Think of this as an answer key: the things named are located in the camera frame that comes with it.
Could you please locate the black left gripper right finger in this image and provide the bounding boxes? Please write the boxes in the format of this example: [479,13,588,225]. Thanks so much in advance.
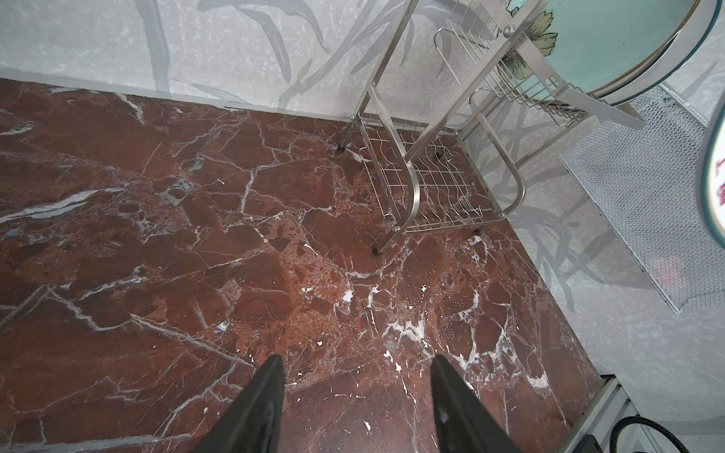
[430,355,519,453]

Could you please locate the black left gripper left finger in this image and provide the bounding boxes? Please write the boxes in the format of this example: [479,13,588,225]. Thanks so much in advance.
[193,354,285,452]

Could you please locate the large orange sunburst plate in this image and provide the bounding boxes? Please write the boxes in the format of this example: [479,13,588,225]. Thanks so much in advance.
[696,96,724,248]

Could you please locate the green flower plate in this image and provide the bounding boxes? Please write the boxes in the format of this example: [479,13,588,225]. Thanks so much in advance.
[526,1,715,98]

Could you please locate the stainless steel dish rack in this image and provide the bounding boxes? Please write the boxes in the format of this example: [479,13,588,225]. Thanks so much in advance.
[333,0,723,256]

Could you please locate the aluminium frame rail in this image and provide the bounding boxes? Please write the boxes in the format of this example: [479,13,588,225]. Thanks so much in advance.
[556,375,678,452]

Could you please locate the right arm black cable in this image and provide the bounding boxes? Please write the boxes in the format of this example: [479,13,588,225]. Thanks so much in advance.
[608,414,692,453]

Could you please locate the white wire mesh basket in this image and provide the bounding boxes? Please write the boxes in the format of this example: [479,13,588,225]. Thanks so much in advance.
[559,84,724,313]

